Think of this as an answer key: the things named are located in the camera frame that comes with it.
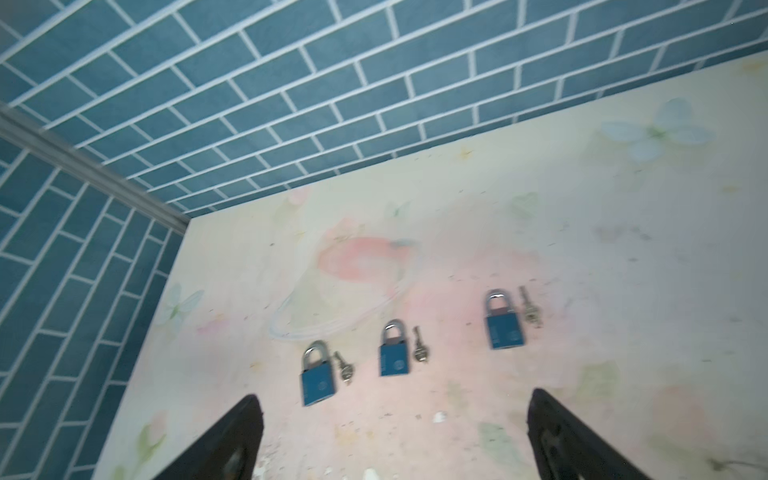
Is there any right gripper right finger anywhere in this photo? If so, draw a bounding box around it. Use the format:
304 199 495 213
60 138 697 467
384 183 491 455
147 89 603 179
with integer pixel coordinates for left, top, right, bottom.
527 388 649 480

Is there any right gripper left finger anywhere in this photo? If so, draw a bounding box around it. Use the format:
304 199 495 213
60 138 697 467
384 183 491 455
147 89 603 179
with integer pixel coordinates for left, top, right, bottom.
156 394 264 480

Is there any blue padlock with key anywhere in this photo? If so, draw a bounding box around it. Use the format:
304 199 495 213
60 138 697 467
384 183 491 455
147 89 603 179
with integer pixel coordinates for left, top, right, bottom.
485 289 525 350

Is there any silver key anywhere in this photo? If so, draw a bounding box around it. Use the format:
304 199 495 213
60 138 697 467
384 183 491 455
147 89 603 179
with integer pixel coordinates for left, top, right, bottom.
413 326 429 363
334 351 355 385
519 286 543 328

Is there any floral table mat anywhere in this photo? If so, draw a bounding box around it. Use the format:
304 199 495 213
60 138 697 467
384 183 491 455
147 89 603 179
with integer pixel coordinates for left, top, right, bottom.
94 52 767 479

